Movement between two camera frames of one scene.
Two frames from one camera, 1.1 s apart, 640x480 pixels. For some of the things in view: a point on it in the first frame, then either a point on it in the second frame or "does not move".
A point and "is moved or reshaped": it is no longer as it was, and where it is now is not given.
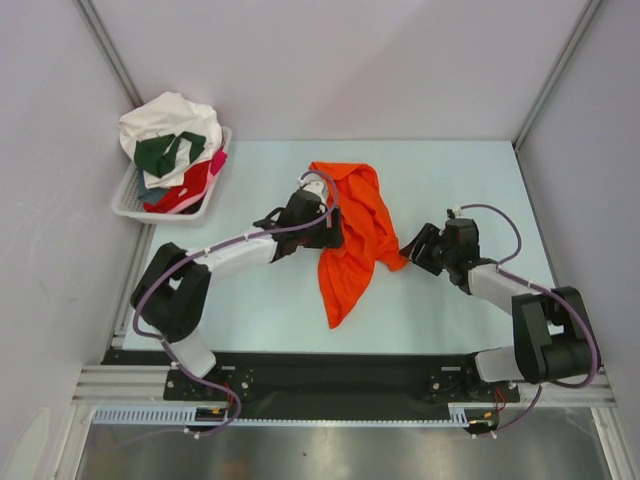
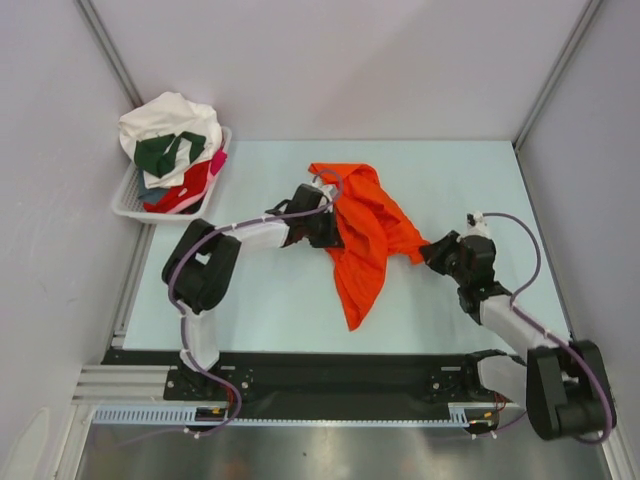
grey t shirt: [149, 195] does not move
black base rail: [330, 380] does not move
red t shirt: [192, 186] does not move
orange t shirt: [369, 235] is moved or reshaped
